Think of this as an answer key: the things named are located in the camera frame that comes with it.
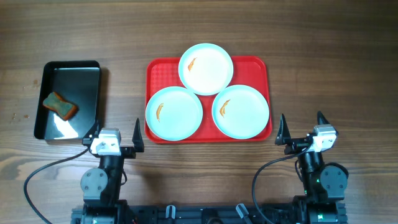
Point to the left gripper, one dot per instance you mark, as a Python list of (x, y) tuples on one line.
[(129, 152)]

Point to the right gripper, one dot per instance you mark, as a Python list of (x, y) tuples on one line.
[(283, 137)]

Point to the orange green sponge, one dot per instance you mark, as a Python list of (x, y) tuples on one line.
[(65, 109)]

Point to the white plate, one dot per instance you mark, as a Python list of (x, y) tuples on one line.
[(205, 69), (174, 113), (240, 112)]

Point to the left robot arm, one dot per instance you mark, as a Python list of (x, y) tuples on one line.
[(101, 186)]

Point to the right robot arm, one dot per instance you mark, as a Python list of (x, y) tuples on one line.
[(324, 183)]

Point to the black rectangular water tray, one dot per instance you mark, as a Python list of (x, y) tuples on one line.
[(77, 82)]

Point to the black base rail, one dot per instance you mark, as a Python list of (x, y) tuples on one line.
[(276, 213)]

